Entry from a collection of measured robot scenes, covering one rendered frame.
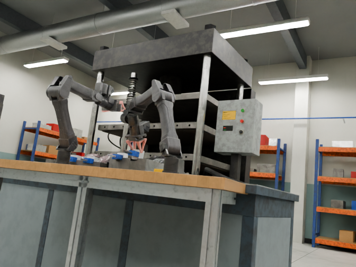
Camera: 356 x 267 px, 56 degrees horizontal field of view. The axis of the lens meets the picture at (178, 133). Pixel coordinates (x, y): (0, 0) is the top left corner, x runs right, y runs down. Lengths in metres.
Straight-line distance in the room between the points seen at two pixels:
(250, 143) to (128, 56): 1.37
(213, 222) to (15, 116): 9.01
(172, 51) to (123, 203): 1.46
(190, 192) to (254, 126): 1.35
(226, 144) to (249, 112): 0.29
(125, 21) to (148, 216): 5.00
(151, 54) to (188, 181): 1.91
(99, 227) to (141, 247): 0.30
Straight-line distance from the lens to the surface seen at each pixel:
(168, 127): 1.45
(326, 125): 8.43
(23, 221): 2.42
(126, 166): 1.82
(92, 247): 1.93
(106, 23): 6.60
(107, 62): 3.27
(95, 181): 1.40
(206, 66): 2.62
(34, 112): 10.26
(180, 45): 2.79
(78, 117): 11.28
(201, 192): 1.16
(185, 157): 2.57
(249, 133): 2.44
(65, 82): 1.71
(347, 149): 7.55
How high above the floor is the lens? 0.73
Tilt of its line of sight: 10 degrees up
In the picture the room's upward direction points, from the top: 6 degrees clockwise
